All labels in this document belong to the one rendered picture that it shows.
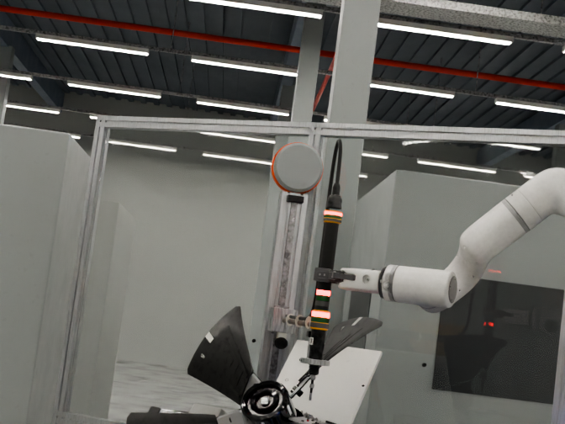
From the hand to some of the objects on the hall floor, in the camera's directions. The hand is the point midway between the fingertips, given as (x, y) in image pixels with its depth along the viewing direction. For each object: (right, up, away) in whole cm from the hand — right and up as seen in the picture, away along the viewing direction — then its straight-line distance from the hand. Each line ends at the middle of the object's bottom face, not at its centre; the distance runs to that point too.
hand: (325, 275), depth 251 cm
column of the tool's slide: (-30, -157, +56) cm, 169 cm away
